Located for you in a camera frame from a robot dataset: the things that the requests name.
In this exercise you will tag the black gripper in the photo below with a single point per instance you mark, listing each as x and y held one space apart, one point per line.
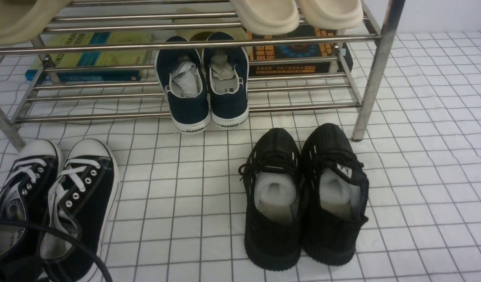
26 269

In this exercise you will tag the black canvas sneaker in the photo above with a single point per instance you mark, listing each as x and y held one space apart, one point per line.
24 197
79 205

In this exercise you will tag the stainless steel shoe rack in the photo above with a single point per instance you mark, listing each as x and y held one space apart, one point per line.
46 78

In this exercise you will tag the navy slip-on shoe left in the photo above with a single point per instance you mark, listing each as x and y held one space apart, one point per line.
179 74

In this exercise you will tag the navy slip-on shoe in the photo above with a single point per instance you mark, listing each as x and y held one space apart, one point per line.
226 71
179 74

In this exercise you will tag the navy slip-on shoe right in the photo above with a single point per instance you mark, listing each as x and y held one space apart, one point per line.
226 71

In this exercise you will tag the yellow blue book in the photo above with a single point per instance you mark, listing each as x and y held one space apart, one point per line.
101 58

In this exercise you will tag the beige slipper far left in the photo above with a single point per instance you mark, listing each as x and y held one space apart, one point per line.
23 20

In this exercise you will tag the beige slipper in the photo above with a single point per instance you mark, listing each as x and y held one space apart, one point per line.
23 20
332 14
267 17

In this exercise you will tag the black knit sneaker left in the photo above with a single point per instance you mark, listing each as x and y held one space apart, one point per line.
274 201

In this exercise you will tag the black knit sneaker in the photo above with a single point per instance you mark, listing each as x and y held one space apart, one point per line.
274 201
336 189

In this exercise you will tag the black knit sneaker right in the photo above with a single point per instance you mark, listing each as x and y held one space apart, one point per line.
336 189

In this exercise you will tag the black orange box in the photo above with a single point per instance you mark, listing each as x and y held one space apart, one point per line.
308 58

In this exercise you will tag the beige slipper far right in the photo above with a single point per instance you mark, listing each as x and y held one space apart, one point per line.
332 14

